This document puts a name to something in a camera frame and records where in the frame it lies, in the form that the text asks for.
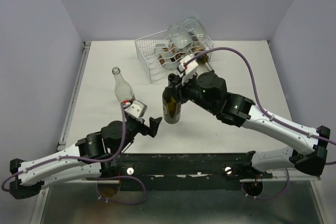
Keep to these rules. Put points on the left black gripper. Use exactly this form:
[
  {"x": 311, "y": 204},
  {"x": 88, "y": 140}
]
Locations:
[{"x": 151, "y": 130}]

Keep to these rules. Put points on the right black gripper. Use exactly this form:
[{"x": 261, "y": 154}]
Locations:
[{"x": 177, "y": 88}]

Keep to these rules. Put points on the dark wine bottle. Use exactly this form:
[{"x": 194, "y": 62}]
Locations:
[{"x": 171, "y": 109}]

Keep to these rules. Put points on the green wine bottle brown label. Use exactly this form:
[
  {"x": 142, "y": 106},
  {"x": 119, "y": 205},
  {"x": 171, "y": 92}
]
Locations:
[{"x": 204, "y": 61}]

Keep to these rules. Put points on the clear bottle black cap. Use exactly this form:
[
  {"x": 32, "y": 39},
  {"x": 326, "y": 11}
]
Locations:
[{"x": 176, "y": 57}]

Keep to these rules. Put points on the small bottle brown label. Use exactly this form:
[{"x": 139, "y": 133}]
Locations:
[{"x": 165, "y": 56}]

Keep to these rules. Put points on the frosted clear tall bottle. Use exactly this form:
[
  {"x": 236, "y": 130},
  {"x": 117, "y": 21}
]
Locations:
[{"x": 123, "y": 90}]

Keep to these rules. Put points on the clear bottle silver cap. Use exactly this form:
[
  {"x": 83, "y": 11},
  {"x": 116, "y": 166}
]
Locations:
[{"x": 180, "y": 37}]

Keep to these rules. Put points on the clear round bottle back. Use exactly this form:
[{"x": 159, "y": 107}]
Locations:
[{"x": 197, "y": 33}]

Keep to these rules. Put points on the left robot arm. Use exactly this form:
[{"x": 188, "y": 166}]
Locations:
[{"x": 91, "y": 157}]

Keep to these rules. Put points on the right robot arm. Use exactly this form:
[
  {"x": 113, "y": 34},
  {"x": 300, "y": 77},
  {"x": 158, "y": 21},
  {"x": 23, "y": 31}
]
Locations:
[{"x": 305, "y": 150}]

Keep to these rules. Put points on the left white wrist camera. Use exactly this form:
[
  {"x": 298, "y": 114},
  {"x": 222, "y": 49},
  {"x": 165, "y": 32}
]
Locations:
[{"x": 136, "y": 110}]

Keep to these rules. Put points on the white wire wine rack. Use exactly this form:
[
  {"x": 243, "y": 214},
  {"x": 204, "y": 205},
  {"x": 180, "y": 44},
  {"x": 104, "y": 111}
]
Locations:
[{"x": 149, "y": 61}]

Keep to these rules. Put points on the black mounting rail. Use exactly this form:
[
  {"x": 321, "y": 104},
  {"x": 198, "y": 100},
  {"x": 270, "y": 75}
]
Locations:
[{"x": 168, "y": 172}]

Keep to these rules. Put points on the aluminium extrusion rail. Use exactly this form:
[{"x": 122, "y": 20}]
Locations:
[{"x": 294, "y": 175}]

